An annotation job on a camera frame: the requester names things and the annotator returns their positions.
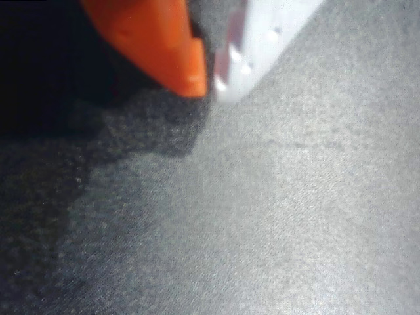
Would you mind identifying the black table mat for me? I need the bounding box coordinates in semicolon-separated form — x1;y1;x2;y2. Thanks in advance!
0;0;420;315

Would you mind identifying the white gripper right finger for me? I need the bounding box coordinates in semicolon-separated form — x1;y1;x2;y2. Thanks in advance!
212;0;325;105

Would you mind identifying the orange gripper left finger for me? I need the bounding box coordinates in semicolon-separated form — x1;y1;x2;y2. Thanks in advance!
80;0;209;98

